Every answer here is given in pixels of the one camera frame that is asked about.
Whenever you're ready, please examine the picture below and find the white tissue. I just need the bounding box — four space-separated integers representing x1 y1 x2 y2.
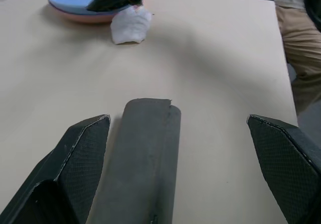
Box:
110 4 152 45

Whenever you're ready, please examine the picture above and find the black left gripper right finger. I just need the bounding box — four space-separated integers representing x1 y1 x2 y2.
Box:
246 114 321 224

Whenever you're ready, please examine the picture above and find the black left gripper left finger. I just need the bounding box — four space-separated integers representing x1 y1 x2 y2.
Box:
0 114 111 224

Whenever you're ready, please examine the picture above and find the person in tan trousers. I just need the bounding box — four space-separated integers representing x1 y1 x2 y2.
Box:
269 0 321 116

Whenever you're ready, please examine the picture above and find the pink plate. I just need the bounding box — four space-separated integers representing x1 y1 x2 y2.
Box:
50 4 118 25

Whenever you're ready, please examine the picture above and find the grey glasses case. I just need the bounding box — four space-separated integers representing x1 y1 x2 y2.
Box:
94 97 182 224

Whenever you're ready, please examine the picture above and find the black curved object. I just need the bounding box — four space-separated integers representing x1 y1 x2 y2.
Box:
302 0 321 31

